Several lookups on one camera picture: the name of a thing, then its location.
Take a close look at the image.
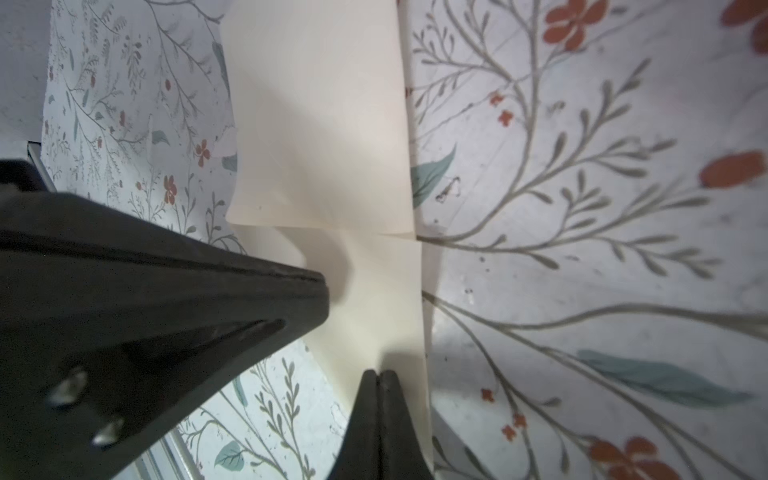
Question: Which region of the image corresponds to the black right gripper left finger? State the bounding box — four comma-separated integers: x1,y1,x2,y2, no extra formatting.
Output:
327,370,380,480

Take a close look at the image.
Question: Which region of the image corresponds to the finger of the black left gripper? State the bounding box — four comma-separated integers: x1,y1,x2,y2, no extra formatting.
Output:
1,160,329,479

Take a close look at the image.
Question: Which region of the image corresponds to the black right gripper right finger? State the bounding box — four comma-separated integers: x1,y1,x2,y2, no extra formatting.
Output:
377,370,433,480

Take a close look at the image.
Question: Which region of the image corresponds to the cream square paper sheet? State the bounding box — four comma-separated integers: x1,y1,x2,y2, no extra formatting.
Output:
221,1,433,462

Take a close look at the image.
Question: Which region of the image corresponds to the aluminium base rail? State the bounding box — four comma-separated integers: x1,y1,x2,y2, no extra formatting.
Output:
26,140,205,480

